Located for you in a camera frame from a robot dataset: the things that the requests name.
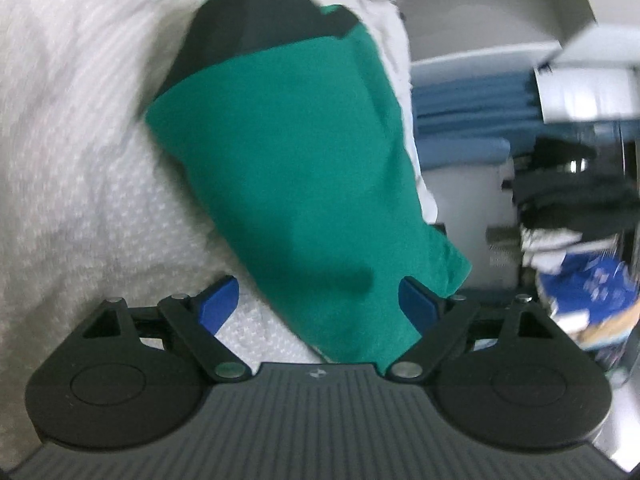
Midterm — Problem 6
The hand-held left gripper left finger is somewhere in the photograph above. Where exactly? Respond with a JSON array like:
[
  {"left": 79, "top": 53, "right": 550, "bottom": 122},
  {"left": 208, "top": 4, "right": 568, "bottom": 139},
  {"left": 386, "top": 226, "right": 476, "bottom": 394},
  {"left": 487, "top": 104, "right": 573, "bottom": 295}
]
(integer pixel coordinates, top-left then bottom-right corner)
[{"left": 82, "top": 275, "right": 247, "bottom": 382}]

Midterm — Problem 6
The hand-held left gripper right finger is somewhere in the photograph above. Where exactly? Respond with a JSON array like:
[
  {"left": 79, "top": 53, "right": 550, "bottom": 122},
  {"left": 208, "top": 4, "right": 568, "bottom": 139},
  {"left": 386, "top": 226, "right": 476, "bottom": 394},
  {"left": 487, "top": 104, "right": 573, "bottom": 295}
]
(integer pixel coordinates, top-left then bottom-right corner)
[{"left": 390, "top": 276, "right": 556, "bottom": 380}]

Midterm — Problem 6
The green sweatshirt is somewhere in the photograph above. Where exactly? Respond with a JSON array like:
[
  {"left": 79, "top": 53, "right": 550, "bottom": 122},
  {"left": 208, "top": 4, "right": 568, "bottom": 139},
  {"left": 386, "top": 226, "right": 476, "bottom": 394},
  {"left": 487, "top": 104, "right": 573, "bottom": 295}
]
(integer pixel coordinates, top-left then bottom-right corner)
[{"left": 145, "top": 0, "right": 473, "bottom": 376}]

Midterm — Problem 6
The grey checked hanging garment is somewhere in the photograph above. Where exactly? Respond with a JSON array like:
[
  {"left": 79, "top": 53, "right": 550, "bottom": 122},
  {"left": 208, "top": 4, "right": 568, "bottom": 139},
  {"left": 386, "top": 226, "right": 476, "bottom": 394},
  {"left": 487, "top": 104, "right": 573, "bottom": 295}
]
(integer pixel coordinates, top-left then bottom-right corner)
[{"left": 487, "top": 227, "right": 522, "bottom": 267}]

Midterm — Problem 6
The white patterned hanging garment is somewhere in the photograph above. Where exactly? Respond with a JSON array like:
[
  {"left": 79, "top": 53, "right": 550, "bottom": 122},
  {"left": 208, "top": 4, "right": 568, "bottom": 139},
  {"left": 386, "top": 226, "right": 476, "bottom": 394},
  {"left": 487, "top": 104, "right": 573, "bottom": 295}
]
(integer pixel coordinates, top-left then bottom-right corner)
[{"left": 520, "top": 230, "right": 618, "bottom": 273}]

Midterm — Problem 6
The blue and white jacket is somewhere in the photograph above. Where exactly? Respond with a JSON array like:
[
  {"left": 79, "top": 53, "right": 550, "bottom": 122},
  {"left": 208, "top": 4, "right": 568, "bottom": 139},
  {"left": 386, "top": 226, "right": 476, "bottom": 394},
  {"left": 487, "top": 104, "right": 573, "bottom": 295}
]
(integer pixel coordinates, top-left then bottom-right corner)
[{"left": 537, "top": 252, "right": 640, "bottom": 323}]

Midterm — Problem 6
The tan hanging coat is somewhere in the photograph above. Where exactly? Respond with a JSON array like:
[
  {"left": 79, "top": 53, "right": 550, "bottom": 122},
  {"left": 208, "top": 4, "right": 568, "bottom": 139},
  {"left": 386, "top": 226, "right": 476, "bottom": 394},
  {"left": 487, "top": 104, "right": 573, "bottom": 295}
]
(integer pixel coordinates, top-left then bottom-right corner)
[{"left": 575, "top": 322, "right": 640, "bottom": 354}]

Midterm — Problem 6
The blue curtain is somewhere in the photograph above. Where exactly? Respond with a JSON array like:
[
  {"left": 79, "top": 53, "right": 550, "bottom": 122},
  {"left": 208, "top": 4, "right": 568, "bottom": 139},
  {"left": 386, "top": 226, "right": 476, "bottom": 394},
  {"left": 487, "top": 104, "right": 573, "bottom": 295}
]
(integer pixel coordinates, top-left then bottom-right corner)
[{"left": 412, "top": 72, "right": 543, "bottom": 142}]

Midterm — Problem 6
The grey textured bed sheet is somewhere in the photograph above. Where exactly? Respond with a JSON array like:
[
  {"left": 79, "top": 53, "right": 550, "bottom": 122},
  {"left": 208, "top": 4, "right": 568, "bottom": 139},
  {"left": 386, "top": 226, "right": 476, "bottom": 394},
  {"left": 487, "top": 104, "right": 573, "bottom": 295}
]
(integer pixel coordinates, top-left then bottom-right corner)
[{"left": 0, "top": 0, "right": 438, "bottom": 367}]

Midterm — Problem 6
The grey wardrobe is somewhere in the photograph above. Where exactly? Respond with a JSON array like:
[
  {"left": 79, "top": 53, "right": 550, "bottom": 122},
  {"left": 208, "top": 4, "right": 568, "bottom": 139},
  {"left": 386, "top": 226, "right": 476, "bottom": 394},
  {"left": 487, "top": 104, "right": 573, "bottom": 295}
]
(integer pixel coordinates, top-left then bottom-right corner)
[{"left": 395, "top": 0, "right": 640, "bottom": 123}]

